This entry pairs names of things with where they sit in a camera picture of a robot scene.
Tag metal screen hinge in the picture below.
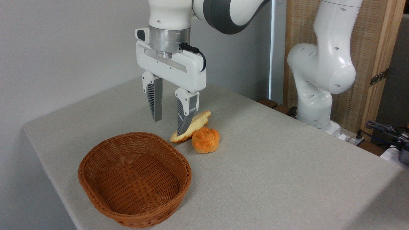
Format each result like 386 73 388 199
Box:
370 68 389 87

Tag wooden rattan screen panel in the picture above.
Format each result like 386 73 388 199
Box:
283 0 406 138

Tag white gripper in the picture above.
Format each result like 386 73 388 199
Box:
135 27 207 136

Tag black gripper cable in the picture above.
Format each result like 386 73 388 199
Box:
180 43 207 73

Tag white cloth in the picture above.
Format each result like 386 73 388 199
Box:
380 145 409 170

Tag round orange bread bun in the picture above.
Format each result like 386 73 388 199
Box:
191 127 220 154

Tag bundle of dark cables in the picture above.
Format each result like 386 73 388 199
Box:
365 120 409 145

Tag brown wicker basket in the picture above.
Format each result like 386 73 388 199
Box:
78 132 192 228

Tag long pale bread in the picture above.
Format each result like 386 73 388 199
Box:
169 111 212 143

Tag dark wooden boards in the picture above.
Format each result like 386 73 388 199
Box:
257 97 298 119

